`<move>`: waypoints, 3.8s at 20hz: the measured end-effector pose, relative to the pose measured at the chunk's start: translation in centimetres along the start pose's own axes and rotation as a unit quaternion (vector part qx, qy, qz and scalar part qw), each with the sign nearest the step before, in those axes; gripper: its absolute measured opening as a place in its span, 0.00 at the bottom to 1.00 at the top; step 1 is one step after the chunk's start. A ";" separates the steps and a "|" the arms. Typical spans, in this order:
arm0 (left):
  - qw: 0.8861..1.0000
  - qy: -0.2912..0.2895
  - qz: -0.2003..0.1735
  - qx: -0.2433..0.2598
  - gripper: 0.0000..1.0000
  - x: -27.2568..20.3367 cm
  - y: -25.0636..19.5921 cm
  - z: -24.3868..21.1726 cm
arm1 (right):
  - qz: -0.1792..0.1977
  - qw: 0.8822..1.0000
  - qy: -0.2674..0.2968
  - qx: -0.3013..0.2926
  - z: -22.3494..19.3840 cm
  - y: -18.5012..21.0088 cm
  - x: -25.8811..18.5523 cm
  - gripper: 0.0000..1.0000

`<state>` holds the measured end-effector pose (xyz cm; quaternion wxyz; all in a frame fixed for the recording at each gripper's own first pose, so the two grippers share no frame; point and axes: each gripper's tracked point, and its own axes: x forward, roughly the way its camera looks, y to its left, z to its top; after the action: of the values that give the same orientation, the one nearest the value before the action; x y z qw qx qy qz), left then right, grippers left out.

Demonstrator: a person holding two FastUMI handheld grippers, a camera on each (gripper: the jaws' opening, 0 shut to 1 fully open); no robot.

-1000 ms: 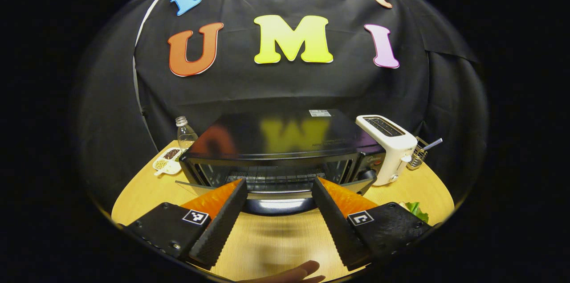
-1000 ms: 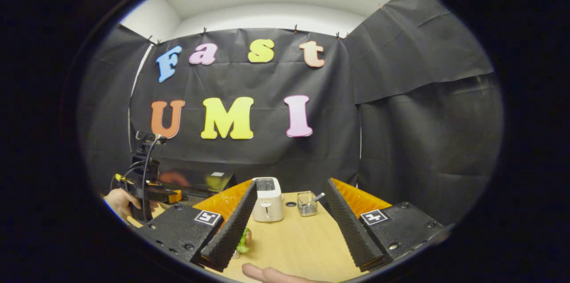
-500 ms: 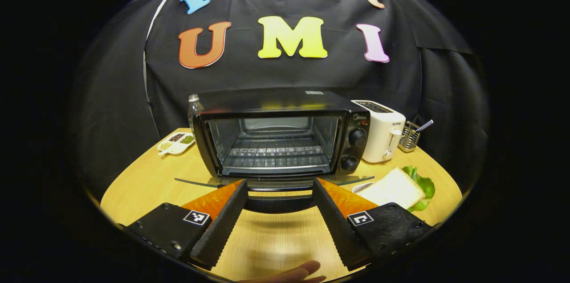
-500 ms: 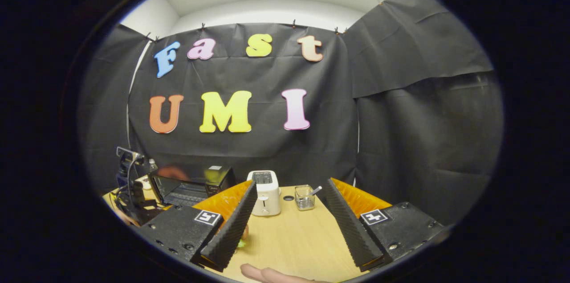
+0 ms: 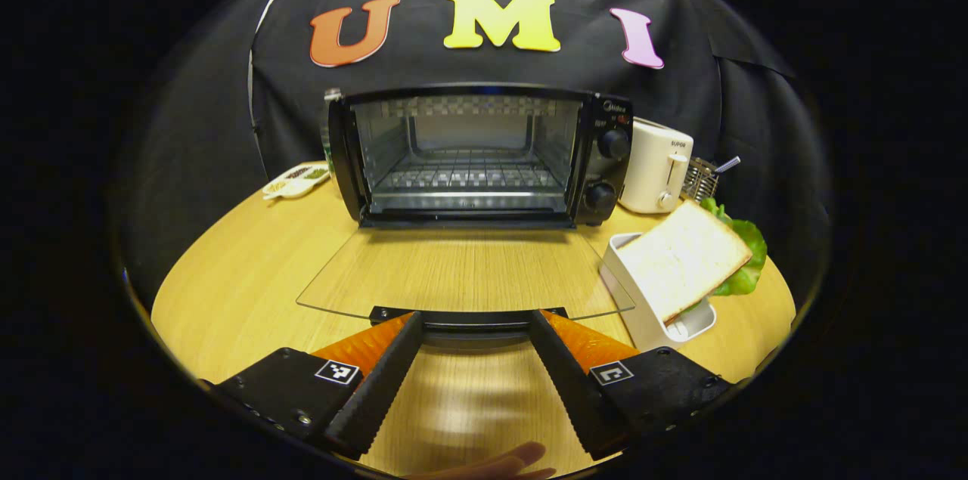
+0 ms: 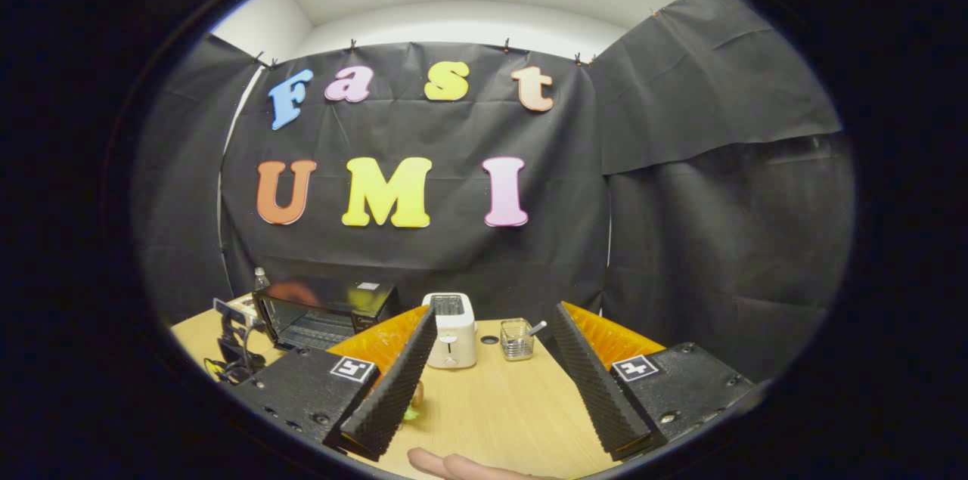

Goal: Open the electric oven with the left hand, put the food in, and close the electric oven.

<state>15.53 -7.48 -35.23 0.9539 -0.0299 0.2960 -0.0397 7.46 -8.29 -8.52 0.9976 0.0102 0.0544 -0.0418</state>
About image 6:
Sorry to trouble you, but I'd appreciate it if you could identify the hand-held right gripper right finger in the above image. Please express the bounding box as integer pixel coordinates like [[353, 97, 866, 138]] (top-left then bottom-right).
[[552, 302, 761, 463]]

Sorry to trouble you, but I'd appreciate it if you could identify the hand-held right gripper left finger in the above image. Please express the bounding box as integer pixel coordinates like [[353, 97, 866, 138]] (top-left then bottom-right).
[[229, 304, 439, 463]]

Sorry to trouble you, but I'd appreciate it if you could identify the black electric oven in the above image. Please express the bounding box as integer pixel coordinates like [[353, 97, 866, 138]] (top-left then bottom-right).
[[252, 277, 402, 352]]

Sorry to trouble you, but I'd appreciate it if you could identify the white toaster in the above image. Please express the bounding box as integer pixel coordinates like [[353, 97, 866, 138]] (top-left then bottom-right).
[[422, 293, 478, 370]]

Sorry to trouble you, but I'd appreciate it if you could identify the clear glass utensil holder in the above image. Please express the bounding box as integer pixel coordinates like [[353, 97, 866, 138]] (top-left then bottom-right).
[[500, 318, 535, 361]]

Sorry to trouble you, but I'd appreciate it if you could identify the black backdrop cloth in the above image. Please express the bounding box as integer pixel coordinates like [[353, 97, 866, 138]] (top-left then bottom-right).
[[132, 0, 855, 382]]

